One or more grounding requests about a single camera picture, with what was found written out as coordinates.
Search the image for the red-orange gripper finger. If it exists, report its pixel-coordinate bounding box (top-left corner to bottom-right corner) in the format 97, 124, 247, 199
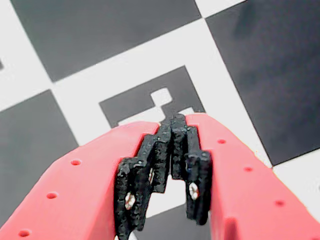
170, 113, 320, 240
0, 120, 172, 240

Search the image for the black white marker checkerboard mat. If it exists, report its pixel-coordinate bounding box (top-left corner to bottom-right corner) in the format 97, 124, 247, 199
0, 0, 320, 240

